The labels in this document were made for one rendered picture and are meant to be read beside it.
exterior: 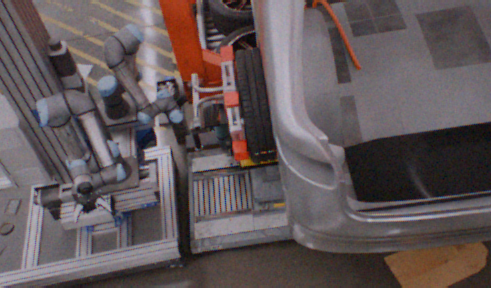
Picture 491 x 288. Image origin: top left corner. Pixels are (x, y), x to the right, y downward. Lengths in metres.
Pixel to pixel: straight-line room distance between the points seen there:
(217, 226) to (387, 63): 1.49
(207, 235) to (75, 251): 0.81
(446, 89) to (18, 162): 2.29
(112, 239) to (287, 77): 1.91
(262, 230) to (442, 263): 1.09
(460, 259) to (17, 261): 2.66
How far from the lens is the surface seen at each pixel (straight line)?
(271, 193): 3.89
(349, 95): 3.34
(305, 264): 3.86
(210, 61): 3.89
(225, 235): 4.02
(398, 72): 3.42
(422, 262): 3.89
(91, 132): 3.00
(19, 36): 2.98
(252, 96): 3.20
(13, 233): 4.26
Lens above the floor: 3.37
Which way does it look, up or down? 49 degrees down
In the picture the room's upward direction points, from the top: 11 degrees counter-clockwise
